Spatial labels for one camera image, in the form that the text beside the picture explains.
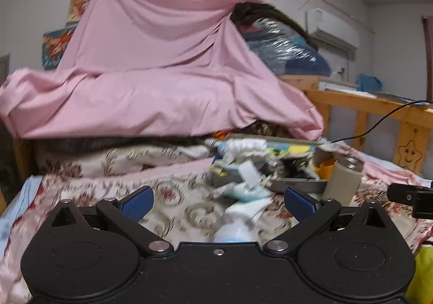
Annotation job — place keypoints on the white spray bottle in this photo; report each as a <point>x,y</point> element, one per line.
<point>240,223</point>

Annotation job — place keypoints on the pink curtain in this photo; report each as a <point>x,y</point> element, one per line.
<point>429,53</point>

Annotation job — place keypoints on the wooden bed frame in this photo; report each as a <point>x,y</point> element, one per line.
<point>382,114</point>

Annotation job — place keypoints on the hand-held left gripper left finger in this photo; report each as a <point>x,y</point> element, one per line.
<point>137,204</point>

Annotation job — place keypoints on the white air conditioner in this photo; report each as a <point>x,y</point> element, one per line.
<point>333,28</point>

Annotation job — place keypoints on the white and blue sock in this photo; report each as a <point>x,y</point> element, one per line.
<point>243,148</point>

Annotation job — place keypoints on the colourful cartoon towel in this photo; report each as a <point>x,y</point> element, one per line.
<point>291,151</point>

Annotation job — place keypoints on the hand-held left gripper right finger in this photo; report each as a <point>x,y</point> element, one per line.
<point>299,205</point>

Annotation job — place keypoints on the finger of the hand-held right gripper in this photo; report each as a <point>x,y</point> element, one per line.
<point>406,193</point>

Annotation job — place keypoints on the white paper tag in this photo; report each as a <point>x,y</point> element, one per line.
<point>249,174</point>

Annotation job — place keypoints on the yellow green cloth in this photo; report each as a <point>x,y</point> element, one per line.
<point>421,273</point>

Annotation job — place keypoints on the beige thermos bottle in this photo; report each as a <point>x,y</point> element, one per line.
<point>343,179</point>

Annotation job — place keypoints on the dark fur cloth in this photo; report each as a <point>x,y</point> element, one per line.
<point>267,11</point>

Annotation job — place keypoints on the grey board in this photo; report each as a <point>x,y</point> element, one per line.
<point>395,97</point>

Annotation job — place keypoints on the white box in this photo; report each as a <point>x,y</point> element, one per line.
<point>336,85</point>

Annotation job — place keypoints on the orange container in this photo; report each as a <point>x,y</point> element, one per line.
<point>326,168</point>

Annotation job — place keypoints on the pink bed sheet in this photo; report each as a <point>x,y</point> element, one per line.
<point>152,81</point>

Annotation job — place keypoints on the blue cloth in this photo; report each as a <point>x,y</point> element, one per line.
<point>369,82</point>

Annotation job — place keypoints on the floral patterned blanket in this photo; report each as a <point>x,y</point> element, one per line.
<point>101,192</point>

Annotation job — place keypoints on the orange cloth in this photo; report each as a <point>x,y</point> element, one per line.
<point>220,134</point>

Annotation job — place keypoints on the plastic-wrapped bedding bundle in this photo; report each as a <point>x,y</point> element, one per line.
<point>287,50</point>

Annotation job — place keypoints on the grey metal tray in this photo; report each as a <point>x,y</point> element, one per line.
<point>297,185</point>

